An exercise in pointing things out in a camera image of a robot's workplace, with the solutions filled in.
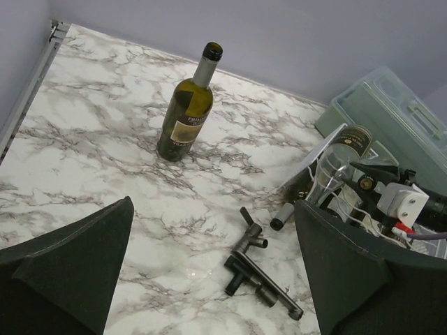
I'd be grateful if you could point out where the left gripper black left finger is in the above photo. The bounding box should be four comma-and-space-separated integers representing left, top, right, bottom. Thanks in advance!
1, 197, 134, 334

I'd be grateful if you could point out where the white wire wine rack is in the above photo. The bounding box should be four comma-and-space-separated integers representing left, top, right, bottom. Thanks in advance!
282, 124, 446, 259

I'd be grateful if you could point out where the dark metal faucet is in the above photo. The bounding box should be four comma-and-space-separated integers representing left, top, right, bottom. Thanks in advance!
224, 206, 305, 322

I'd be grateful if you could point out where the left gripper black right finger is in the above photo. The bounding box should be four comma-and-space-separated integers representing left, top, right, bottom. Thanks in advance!
294, 200, 446, 334

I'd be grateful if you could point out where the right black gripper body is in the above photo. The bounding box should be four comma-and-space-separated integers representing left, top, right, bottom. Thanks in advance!
397, 167, 446, 223

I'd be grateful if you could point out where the brown wine bottle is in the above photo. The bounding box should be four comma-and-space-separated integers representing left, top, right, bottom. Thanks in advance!
270, 174, 315, 232

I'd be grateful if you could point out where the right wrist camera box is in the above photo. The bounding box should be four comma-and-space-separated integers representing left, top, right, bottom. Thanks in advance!
377, 182, 428, 228

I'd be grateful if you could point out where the clear bottle gold cap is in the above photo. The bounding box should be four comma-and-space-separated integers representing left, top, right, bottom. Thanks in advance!
353, 171, 385, 221

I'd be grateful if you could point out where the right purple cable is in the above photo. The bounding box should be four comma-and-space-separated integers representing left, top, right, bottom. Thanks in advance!
401, 228, 447, 241

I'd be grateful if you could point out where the clear glass bottle tall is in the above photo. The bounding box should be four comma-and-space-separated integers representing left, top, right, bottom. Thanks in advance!
306, 125, 372, 207

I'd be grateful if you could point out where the green plastic toolbox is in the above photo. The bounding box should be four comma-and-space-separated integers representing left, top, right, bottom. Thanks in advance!
315, 66, 446, 193

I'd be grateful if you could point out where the green wine bottle back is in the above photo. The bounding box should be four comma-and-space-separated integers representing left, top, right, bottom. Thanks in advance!
156, 42, 223, 162

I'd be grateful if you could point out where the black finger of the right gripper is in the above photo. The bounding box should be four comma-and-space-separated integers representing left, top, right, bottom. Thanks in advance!
350, 161, 400, 181

